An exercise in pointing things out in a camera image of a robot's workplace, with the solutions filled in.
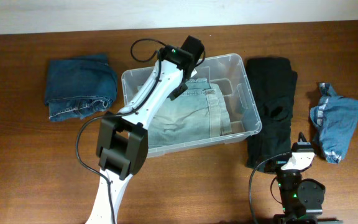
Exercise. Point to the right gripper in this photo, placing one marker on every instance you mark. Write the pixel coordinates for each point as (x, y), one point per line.
(280, 162)

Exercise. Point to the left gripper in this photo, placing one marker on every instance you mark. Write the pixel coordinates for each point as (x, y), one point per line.
(179, 88)

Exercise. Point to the black garment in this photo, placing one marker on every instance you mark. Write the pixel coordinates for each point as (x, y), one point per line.
(273, 84)

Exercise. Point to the light grey-blue jeans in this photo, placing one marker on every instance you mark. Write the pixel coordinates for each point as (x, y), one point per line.
(198, 113)

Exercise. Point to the dark blue jeans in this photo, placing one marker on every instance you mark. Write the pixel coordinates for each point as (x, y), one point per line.
(79, 87)

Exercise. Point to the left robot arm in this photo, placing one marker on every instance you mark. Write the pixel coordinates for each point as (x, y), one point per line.
(122, 145)

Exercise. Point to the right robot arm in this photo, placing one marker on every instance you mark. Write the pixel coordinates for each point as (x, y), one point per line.
(301, 199)

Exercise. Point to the blue crumpled shirt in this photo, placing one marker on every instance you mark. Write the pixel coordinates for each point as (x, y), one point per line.
(335, 118)

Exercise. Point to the clear plastic storage bin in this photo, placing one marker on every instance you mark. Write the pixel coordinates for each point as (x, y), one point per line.
(229, 73)

